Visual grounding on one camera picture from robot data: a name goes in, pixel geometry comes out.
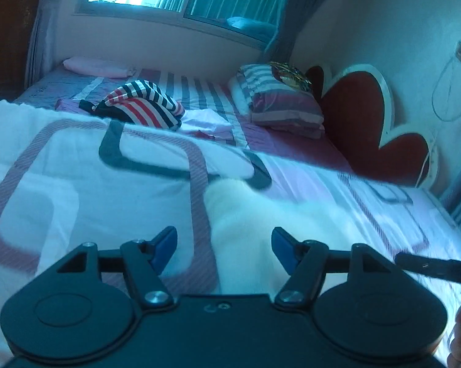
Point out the patterned white bed cover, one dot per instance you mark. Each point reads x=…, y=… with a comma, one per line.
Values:
x=61, y=168

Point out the teal cloth bundle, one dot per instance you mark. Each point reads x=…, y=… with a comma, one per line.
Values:
x=251, y=28

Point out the heart-shaped red headboard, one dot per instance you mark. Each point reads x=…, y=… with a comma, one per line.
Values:
x=353, y=122

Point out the white towel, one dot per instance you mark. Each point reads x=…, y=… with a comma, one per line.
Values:
x=249, y=218

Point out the grey curtain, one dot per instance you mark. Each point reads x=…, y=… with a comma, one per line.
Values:
x=40, y=27
x=299, y=11

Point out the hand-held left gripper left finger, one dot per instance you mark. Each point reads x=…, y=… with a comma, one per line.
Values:
x=164, y=245

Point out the printed bag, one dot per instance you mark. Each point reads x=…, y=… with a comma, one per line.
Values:
x=291, y=74

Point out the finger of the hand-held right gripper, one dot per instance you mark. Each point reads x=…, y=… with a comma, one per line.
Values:
x=433, y=266

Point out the striped pillow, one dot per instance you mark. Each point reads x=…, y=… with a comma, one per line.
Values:
x=284, y=107

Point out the brown wooden wardrobe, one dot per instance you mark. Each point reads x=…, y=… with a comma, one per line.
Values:
x=8, y=30

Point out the striped purple bed sheet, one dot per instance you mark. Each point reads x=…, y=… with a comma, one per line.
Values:
x=291, y=149

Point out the white folded cloth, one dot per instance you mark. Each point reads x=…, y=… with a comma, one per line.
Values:
x=211, y=124

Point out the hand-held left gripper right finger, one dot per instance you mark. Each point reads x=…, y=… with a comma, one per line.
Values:
x=283, y=247

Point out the red white navy striped garment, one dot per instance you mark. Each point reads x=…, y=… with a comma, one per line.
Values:
x=146, y=105

